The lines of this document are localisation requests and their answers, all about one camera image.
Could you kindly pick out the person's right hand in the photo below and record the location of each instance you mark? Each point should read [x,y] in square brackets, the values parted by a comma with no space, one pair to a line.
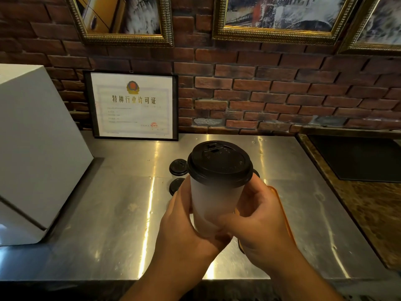
[263,228]

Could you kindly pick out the person's left forearm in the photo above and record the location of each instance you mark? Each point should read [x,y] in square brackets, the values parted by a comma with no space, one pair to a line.
[169,280]

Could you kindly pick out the gold framed grey picture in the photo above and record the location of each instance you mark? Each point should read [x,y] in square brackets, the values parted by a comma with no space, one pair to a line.
[376,25]

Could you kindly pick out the large white box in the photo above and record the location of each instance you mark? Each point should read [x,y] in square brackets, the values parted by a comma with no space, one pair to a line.
[37,147]

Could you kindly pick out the frosted white plastic cup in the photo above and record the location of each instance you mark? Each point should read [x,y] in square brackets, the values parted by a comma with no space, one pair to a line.
[213,200]

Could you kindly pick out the black sip cup lid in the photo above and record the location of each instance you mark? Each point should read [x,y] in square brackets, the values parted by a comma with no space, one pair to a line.
[219,162]

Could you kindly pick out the person's right forearm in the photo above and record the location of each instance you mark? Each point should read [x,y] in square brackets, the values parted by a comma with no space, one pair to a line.
[302,278]

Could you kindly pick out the person's left thumb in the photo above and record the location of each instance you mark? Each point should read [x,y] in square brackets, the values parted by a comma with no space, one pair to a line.
[181,197]

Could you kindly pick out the orange plastic object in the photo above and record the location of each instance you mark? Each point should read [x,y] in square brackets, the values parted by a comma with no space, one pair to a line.
[277,194]

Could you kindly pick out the wide gold framed picture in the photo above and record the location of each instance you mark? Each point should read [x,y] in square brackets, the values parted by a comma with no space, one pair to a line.
[282,15]

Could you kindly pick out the black framed certificate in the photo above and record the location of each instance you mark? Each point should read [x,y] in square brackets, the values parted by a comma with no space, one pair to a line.
[133,104]

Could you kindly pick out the gold framed yellow picture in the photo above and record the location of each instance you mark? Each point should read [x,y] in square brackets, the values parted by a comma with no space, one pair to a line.
[122,18]

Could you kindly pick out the black counter mat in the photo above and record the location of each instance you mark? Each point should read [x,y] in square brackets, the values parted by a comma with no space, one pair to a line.
[360,158]

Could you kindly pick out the person's right thumb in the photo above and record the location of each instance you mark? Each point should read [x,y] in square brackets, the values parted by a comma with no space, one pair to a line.
[232,223]

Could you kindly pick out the person's left hand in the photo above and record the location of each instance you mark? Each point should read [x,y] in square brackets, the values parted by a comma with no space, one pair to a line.
[181,238]

